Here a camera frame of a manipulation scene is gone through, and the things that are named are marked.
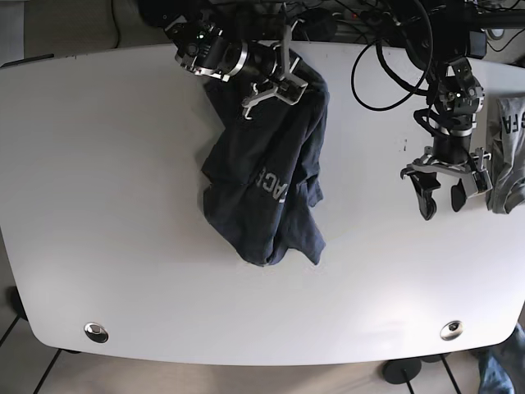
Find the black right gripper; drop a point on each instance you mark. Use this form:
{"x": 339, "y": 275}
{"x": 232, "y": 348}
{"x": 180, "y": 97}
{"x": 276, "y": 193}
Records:
{"x": 268, "y": 66}

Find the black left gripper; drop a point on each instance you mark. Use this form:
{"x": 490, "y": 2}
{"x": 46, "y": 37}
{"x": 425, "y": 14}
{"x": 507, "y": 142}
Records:
{"x": 421, "y": 172}

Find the grey T-shirt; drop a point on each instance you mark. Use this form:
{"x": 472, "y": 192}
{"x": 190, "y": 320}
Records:
{"x": 505, "y": 141}

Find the navy blue T-shirt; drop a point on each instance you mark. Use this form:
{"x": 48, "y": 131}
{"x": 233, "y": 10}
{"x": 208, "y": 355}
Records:
{"x": 264, "y": 171}

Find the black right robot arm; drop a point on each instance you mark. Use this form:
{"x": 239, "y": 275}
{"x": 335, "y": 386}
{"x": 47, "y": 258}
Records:
{"x": 247, "y": 45}

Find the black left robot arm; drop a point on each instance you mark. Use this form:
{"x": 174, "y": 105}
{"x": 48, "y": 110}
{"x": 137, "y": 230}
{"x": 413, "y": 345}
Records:
{"x": 439, "y": 47}

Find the right silver table grommet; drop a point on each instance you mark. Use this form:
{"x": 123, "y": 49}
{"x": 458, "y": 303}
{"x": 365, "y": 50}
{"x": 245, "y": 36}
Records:
{"x": 451, "y": 330}

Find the silver table grommet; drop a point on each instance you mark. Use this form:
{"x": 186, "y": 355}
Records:
{"x": 96, "y": 332}
{"x": 451, "y": 330}

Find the black round stand base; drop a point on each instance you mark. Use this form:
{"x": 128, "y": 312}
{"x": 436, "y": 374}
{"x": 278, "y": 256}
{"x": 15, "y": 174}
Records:
{"x": 402, "y": 371}

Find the person in blue jeans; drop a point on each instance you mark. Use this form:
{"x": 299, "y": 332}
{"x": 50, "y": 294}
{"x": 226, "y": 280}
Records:
{"x": 501, "y": 367}

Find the left silver table grommet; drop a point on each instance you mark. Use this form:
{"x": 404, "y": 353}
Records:
{"x": 96, "y": 332}

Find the black left table leg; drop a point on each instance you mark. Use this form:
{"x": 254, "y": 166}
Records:
{"x": 14, "y": 302}

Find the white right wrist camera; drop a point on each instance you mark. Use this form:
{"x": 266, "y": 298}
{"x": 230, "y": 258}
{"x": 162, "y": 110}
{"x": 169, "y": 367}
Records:
{"x": 290, "y": 92}

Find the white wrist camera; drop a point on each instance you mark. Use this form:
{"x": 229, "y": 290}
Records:
{"x": 477, "y": 183}
{"x": 290, "y": 92}

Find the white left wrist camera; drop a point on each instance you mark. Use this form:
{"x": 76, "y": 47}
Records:
{"x": 477, "y": 183}

